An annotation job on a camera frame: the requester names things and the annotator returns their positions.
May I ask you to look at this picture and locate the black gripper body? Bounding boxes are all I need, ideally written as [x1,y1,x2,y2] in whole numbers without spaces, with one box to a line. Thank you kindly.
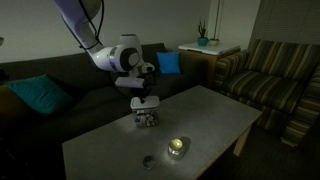
[128,71,156,98]

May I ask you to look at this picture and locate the white square bowl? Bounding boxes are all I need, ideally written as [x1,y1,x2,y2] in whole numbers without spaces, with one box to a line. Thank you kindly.
[129,95,161,113]

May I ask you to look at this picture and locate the clear storage jar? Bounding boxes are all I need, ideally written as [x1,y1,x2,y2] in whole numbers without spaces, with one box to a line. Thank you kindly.
[132,108,161,129]

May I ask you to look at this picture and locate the lit candle glass jar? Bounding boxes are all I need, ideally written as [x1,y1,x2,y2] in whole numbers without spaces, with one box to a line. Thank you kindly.
[167,137,187,160]

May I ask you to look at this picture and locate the wooden side table white top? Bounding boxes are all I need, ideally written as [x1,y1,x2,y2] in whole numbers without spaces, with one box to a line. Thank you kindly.
[177,41,242,90]

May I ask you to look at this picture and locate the blue cushion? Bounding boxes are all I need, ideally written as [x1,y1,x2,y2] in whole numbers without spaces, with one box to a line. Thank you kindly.
[156,50,182,75]

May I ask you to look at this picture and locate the small round grey disc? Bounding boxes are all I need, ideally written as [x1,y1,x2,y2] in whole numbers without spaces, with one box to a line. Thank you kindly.
[141,154,157,170]

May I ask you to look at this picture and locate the dark fabric sofa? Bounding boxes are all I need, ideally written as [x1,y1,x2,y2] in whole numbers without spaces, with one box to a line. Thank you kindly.
[0,42,209,168]

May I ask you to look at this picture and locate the teal plant pot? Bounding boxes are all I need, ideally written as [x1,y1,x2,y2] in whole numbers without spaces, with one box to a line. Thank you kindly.
[197,18,210,47]

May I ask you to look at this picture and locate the small white plant pot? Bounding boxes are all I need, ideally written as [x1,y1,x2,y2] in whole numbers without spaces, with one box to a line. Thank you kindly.
[208,0,224,47]

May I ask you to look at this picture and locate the teal cushion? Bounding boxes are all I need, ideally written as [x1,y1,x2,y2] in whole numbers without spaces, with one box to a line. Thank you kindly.
[4,73,75,116]

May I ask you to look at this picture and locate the striped armchair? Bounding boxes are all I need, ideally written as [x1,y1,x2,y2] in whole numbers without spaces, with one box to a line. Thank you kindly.
[211,38,320,148]

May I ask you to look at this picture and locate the orange cushion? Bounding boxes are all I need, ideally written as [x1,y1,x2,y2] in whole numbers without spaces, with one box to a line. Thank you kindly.
[0,84,36,133]

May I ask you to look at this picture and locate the window blinds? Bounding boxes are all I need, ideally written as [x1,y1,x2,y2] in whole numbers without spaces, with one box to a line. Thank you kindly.
[248,0,320,51]

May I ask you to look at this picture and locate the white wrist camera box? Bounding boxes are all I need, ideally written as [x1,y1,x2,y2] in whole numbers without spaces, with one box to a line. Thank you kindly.
[114,76,146,90]

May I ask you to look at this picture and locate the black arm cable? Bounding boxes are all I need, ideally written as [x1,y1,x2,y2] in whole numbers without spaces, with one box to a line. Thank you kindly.
[62,0,105,51]

